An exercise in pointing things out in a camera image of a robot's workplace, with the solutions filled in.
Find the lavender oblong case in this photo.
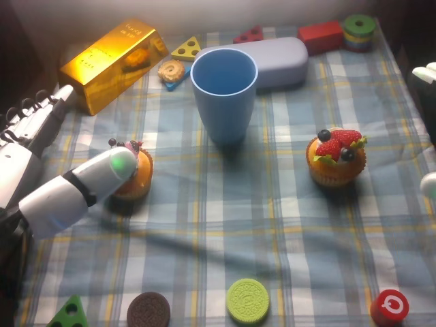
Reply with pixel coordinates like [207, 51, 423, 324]
[199, 36, 310, 96]

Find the strawberry topped toy cupcake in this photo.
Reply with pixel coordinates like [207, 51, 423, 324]
[305, 127, 369, 189]

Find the shiny gold bar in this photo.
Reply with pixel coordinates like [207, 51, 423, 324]
[58, 17, 170, 117]

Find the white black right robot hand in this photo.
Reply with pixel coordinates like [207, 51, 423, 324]
[408, 62, 436, 206]

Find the dark berry topped toy cupcake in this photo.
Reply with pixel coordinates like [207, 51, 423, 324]
[108, 138, 155, 202]

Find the stacked colour ring toy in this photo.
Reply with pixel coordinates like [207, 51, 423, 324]
[341, 14, 377, 55]

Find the swirl toy biscuit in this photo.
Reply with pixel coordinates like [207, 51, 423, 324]
[157, 59, 187, 83]

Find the red triangle block with holes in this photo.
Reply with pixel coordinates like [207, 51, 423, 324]
[233, 24, 265, 45]

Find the green sandwich cookie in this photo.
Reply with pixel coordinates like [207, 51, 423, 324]
[225, 278, 270, 324]

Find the brown sandwich cookie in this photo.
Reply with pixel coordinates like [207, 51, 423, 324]
[126, 292, 172, 327]

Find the red rectangular block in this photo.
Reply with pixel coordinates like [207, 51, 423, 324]
[297, 20, 344, 57]

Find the blue plastic cup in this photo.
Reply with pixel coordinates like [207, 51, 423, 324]
[189, 47, 259, 144]

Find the red cylinder with white symbol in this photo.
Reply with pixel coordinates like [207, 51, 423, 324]
[370, 289, 409, 327]

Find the blue wooden block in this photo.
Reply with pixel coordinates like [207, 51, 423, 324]
[162, 64, 192, 93]

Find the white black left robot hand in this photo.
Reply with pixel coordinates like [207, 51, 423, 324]
[0, 84, 140, 240]

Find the green triangle block with holes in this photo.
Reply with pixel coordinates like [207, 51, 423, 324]
[46, 294, 89, 327]

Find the yellow triangle block with holes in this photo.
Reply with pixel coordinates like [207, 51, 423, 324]
[170, 35, 202, 63]

